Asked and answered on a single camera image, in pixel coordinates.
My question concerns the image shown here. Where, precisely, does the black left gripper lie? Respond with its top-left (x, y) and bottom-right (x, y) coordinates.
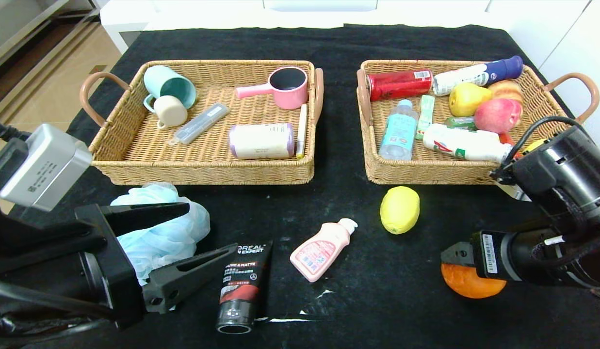
top-left (0, 201), bottom-right (239, 331)

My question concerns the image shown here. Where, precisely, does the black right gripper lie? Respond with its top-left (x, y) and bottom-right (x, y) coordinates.
top-left (440, 230), bottom-right (547, 285)

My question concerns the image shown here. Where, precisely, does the light blue bath loofah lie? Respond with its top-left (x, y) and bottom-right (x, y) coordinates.
top-left (110, 182), bottom-right (211, 286)

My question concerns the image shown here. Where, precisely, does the orange fruit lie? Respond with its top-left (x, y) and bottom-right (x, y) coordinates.
top-left (441, 261), bottom-right (507, 299)

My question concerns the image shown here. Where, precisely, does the yellow lemon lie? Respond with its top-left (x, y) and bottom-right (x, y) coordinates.
top-left (380, 186), bottom-right (421, 235)
top-left (520, 138), bottom-right (549, 158)

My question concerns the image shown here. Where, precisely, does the white AD milk bottle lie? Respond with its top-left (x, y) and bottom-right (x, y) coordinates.
top-left (422, 124), bottom-right (515, 163)

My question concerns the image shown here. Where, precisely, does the black face wash tube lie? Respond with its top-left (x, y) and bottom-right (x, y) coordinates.
top-left (215, 241), bottom-right (274, 335)

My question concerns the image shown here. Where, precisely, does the small dark green box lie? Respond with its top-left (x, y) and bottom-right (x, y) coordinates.
top-left (444, 116), bottom-right (479, 131)

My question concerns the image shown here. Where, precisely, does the clear water bottle blue label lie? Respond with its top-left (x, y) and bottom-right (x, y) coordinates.
top-left (378, 99), bottom-right (420, 161)

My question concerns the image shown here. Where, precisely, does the grey utility knife case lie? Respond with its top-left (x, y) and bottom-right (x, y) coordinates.
top-left (169, 102), bottom-right (231, 146)

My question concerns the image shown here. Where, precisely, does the pink lotion bottle white cap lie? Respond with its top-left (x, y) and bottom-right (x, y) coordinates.
top-left (290, 218), bottom-right (358, 283)

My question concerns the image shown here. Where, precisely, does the small beige cup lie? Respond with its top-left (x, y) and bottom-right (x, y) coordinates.
top-left (153, 95), bottom-right (189, 130)

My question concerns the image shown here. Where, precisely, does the light green gum pack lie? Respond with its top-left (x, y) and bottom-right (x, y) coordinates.
top-left (415, 95), bottom-right (435, 140)

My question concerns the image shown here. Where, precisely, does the red apple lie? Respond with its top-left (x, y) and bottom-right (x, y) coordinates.
top-left (474, 98), bottom-right (523, 134)

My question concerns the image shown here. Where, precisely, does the white roll with purple ends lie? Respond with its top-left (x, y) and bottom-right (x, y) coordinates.
top-left (228, 123), bottom-right (295, 160)

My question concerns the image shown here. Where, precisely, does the yellow pear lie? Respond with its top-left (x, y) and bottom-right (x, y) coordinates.
top-left (448, 82), bottom-right (494, 117)

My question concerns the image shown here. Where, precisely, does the teal mug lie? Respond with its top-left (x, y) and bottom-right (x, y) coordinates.
top-left (143, 65), bottom-right (197, 113)

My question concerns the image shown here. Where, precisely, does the orange brown bread bun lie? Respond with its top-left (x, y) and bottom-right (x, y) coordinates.
top-left (488, 79), bottom-right (523, 103)

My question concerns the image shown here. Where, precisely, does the white spray bottle blue cap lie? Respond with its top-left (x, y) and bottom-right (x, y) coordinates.
top-left (433, 55), bottom-right (524, 97)

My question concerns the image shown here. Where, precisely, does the red drink can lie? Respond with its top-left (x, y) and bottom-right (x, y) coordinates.
top-left (366, 70), bottom-right (434, 102)

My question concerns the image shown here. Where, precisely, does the white and yellow stick tube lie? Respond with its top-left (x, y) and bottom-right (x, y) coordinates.
top-left (296, 103), bottom-right (309, 159)

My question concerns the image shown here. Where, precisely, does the grey shelf unit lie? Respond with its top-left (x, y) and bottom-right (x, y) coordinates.
top-left (0, 0), bottom-right (99, 73)

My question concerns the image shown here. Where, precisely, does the wicker basket with brown handles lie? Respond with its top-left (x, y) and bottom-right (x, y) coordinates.
top-left (356, 59), bottom-right (600, 186)
top-left (80, 60), bottom-right (324, 186)

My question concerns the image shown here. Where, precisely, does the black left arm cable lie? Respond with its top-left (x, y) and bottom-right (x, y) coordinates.
top-left (0, 276), bottom-right (116, 340)

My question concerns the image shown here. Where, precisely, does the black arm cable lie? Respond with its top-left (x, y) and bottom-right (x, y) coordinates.
top-left (0, 276), bottom-right (116, 340)
top-left (512, 114), bottom-right (591, 160)

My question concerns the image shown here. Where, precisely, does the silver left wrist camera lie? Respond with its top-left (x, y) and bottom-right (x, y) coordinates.
top-left (0, 124), bottom-right (93, 212)

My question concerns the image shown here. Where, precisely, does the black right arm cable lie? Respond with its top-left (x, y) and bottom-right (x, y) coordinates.
top-left (512, 114), bottom-right (591, 160)

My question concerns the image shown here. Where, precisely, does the pink cup with long handle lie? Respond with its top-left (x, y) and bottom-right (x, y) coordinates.
top-left (235, 66), bottom-right (309, 110)

